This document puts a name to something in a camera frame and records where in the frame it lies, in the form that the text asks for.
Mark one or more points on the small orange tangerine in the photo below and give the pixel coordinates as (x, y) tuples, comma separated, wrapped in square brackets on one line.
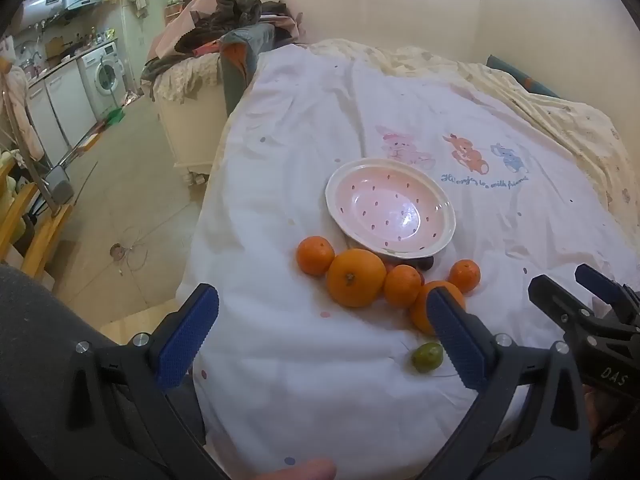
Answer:
[(465, 275), (315, 256), (402, 286)]

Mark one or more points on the large orange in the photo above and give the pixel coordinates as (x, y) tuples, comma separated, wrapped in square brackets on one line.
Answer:
[(355, 278), (419, 312)]

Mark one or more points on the round floor drain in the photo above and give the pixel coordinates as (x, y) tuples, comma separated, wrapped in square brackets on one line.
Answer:
[(117, 251)]

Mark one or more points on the white water heater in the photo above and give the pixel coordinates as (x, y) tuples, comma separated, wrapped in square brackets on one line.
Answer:
[(47, 0)]

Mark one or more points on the pink hanging clothes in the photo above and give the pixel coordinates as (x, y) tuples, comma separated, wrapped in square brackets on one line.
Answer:
[(17, 110)]

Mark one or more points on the cream sofa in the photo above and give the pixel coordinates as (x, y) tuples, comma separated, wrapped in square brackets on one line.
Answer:
[(195, 110)]

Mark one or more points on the pink seed-patterned plate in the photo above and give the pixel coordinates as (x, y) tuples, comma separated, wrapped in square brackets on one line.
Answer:
[(390, 205)]

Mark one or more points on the person's left hand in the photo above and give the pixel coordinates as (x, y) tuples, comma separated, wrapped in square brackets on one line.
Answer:
[(300, 471)]

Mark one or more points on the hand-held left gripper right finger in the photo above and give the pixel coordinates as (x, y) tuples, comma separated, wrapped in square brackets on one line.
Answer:
[(457, 340)]

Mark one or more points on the small green fruit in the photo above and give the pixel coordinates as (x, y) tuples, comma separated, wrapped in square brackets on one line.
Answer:
[(427, 357)]

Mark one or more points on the white animal-print quilt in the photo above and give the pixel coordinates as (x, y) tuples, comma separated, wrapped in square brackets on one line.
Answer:
[(300, 160)]

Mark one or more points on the pile of clothes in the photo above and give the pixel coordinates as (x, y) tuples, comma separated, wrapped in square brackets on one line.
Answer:
[(235, 10)]

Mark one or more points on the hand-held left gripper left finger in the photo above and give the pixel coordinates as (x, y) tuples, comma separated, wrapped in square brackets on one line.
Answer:
[(187, 340)]

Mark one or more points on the wooden chair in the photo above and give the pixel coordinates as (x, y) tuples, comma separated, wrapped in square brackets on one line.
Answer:
[(37, 240)]

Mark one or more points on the green dustpan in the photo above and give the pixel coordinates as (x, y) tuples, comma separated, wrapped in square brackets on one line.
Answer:
[(116, 116)]

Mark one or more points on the grey and orange cushion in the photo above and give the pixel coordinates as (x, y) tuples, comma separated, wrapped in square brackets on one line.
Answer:
[(237, 70)]

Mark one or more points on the hanging cloth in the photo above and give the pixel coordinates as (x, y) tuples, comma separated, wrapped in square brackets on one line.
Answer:
[(137, 0)]

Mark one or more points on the metal folding chair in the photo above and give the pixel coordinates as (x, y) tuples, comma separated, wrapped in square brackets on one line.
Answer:
[(60, 182)]

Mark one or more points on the small dark fruit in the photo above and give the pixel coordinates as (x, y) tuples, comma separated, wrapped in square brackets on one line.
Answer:
[(425, 263)]

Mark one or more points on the teal pillow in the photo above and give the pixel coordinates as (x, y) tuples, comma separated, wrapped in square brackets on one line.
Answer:
[(520, 77)]

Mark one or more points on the white kitchen cabinet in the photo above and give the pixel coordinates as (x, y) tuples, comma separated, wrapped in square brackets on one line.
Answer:
[(55, 105)]

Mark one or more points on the person's right hand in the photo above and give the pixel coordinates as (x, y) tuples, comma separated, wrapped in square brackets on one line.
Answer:
[(597, 410)]

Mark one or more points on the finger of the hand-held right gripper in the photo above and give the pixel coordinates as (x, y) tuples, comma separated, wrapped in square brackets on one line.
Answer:
[(560, 302), (597, 280)]

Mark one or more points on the white washing machine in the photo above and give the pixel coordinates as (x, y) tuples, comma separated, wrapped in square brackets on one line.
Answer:
[(102, 72)]

